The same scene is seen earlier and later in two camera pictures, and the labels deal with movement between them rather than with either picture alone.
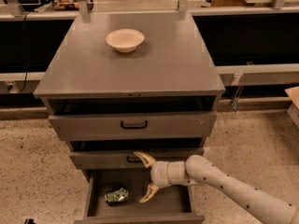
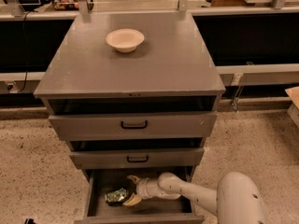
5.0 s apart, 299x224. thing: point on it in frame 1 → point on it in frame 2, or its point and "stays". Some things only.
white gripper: x=160 y=174 → x=143 y=188
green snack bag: x=116 y=196 stays
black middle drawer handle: x=133 y=161 stays
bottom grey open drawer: x=170 y=204 stays
